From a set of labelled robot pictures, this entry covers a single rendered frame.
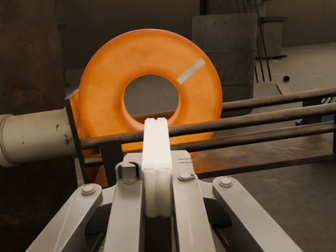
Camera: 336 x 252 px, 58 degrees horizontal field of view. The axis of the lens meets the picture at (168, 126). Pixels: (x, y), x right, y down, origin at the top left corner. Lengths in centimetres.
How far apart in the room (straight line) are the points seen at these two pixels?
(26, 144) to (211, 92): 20
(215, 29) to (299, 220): 174
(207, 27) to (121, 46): 241
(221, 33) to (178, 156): 251
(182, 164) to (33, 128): 22
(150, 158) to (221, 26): 253
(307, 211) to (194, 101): 123
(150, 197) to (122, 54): 19
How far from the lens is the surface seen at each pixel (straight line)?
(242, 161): 35
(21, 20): 51
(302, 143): 40
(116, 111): 33
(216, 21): 268
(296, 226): 140
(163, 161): 15
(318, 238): 136
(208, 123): 32
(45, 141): 34
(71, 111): 31
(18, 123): 36
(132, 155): 18
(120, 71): 32
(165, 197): 16
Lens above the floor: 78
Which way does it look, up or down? 18 degrees down
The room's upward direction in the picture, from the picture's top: 2 degrees counter-clockwise
